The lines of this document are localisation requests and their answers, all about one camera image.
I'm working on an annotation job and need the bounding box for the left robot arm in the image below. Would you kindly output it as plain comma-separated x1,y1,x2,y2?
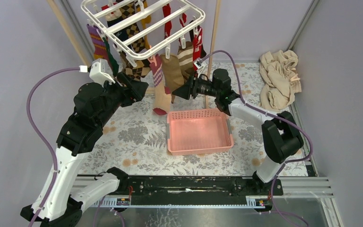
20,73,149,227

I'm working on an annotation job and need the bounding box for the brown argyle sock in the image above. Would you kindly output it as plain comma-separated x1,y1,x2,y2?
122,59,151,81

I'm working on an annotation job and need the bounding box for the beige crumpled cloth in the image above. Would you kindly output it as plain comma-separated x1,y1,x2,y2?
259,50,302,112

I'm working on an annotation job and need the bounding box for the red hanging sock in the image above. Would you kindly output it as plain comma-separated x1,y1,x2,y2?
162,4,172,39

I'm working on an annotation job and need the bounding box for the navy bear sock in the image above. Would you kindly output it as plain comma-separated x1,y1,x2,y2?
101,1,135,44

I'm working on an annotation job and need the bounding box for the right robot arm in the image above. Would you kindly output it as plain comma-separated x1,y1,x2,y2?
172,69,304,195

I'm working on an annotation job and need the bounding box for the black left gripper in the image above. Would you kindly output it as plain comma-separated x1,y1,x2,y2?
94,71,148,128

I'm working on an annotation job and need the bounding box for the beige purple striped sock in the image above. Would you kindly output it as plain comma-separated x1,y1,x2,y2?
148,54,172,116

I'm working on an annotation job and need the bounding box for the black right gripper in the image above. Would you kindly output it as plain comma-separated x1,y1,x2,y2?
172,71,220,101

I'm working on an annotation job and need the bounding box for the wooden hanger stand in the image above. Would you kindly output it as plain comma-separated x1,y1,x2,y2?
47,0,222,109

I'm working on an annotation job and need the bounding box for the dark argyle sock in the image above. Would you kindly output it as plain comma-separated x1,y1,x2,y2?
120,1,145,53

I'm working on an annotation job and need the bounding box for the pink plastic basket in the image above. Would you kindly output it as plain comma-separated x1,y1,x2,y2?
166,108,234,156

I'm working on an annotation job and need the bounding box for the red bear sock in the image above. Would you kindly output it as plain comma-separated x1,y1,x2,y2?
192,26,203,61

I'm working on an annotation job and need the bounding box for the white plastic sock hanger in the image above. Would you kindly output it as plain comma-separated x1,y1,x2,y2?
80,0,206,67

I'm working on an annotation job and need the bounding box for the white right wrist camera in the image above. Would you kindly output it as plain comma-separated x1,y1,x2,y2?
193,58,206,78

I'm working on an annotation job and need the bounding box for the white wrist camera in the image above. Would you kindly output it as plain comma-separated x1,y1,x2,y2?
78,58,115,86
193,58,206,78

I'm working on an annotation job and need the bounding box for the green sock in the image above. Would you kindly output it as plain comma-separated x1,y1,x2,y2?
102,38,119,77

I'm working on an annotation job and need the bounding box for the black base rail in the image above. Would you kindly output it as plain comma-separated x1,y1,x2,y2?
111,175,284,206

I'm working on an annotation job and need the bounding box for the plain brown sock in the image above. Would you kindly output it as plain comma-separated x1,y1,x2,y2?
160,54,184,104

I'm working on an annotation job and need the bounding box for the brown striped sock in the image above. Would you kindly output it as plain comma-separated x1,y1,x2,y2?
177,41,194,82

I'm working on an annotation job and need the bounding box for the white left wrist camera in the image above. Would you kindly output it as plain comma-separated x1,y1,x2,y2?
78,58,115,86

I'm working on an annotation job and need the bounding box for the purple orange striped sock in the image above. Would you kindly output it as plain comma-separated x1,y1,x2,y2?
87,24,109,60

